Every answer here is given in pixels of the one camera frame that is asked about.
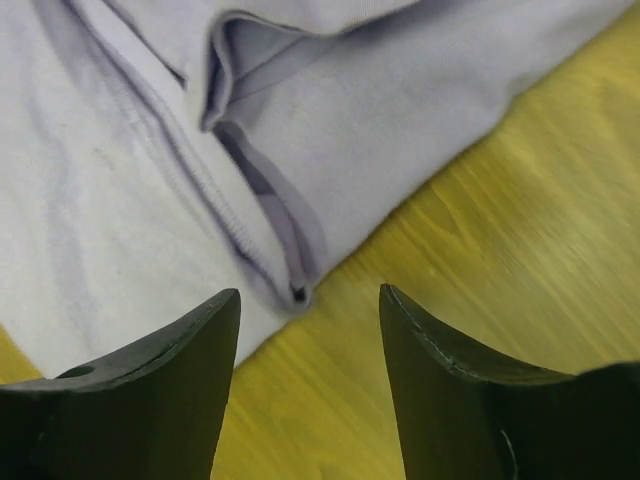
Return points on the lavender t shirt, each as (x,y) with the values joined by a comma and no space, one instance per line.
(154,153)

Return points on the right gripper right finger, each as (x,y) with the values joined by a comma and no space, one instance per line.
(466,411)

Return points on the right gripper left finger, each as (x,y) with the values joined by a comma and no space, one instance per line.
(150,410)

